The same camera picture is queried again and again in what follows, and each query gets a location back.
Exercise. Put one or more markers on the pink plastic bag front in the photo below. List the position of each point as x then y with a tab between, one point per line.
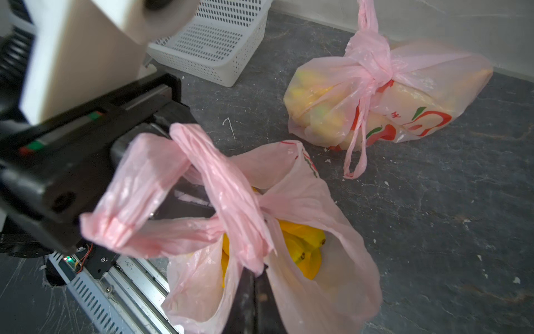
381	92

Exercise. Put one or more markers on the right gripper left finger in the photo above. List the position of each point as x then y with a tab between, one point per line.
242	314

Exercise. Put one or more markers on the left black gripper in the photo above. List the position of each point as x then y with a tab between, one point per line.
54	172

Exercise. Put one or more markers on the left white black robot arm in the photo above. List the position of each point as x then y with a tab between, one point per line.
15	56

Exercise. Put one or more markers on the orange yellow banana bunch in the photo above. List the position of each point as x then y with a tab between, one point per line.
304	246

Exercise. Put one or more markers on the white plastic basket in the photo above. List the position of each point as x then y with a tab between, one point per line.
217	43

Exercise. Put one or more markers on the pink strawberry plastic bag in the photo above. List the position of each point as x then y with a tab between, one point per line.
213	216

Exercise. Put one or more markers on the aluminium mounting rail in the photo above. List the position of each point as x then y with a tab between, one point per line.
125	299

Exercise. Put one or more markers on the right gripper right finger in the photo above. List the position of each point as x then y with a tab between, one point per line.
267	318

